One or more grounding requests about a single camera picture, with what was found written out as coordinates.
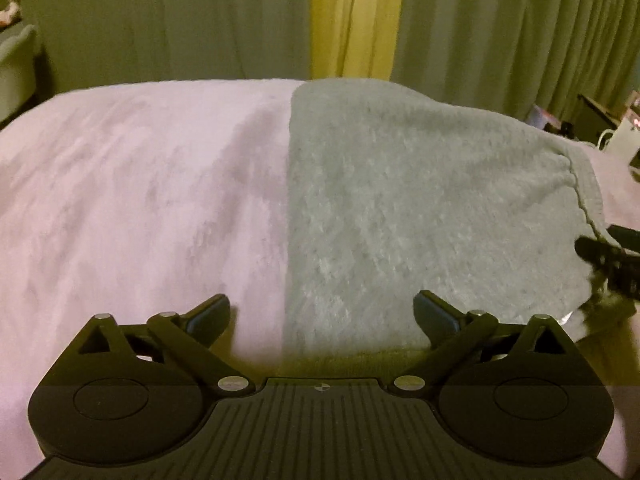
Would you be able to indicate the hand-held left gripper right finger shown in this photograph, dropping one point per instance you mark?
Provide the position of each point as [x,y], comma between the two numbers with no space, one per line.
[434,316]

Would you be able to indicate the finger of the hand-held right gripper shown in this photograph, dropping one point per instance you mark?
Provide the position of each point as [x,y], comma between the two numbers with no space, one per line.
[625,235]
[600,252]

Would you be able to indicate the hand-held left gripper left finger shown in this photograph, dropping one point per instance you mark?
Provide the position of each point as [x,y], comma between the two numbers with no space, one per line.
[212,317]

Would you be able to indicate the grey pants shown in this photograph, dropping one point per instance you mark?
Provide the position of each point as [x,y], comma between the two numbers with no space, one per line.
[410,200]

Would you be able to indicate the white bag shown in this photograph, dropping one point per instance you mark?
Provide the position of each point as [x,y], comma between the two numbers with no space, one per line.
[622,142]

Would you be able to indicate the dark desk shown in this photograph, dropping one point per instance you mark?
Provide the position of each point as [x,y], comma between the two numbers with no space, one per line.
[597,115]

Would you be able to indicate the pink plush blanket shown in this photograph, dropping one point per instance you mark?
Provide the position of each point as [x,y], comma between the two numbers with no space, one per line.
[125,200]

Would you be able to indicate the green curtain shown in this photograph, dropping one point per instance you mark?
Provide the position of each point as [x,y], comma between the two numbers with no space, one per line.
[175,20]
[500,35]

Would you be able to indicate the yellow curtain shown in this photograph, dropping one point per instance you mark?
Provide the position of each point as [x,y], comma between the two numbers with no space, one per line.
[355,20]

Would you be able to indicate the small figure toy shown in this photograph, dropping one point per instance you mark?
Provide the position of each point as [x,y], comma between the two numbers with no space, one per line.
[10,10]

